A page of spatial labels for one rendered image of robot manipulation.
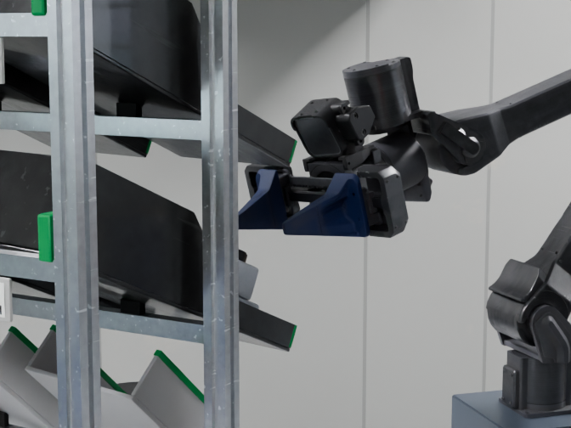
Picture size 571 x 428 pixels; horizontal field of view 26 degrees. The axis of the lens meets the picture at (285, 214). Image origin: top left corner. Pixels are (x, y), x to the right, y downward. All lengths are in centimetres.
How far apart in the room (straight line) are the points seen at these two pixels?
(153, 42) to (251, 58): 261
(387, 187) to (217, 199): 20
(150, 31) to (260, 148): 15
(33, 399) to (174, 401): 15
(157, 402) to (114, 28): 29
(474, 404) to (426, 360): 249
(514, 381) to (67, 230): 65
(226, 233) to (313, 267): 271
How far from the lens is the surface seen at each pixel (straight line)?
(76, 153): 80
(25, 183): 92
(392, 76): 119
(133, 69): 91
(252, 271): 108
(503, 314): 132
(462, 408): 138
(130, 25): 91
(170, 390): 98
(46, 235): 82
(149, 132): 98
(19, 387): 107
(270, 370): 368
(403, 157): 120
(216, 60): 93
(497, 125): 125
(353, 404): 380
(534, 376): 133
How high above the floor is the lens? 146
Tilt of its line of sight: 9 degrees down
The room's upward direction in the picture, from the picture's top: straight up
